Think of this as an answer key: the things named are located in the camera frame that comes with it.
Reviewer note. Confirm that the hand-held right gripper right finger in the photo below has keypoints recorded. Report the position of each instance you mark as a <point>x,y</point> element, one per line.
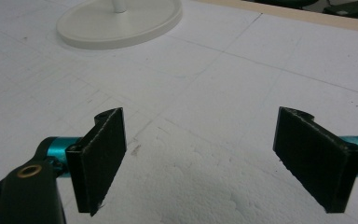
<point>315,158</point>

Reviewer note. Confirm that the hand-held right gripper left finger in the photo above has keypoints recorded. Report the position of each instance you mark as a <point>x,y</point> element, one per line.
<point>98,165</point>

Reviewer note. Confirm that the white round stand base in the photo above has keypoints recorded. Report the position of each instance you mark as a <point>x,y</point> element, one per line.
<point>118,23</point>

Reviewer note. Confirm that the dark object on floor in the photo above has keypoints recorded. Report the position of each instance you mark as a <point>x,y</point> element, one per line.
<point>349,8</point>

